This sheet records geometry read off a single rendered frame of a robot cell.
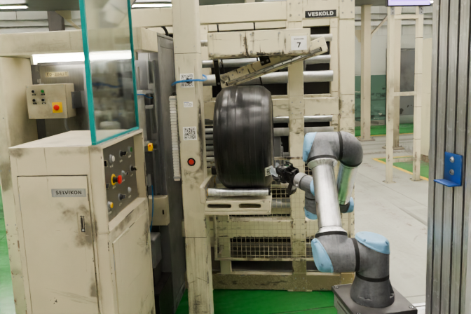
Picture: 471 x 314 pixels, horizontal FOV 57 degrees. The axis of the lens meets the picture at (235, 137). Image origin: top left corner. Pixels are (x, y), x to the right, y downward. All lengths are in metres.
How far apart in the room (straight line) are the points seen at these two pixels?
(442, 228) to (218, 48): 1.65
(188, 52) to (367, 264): 1.41
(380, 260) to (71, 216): 1.22
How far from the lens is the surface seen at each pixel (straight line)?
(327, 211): 1.62
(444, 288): 1.55
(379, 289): 1.65
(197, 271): 2.63
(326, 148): 1.70
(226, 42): 2.61
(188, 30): 2.39
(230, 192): 2.35
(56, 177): 1.93
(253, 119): 2.17
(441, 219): 1.50
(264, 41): 2.60
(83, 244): 1.97
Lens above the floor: 1.52
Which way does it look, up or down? 8 degrees down
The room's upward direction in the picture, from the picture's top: 2 degrees counter-clockwise
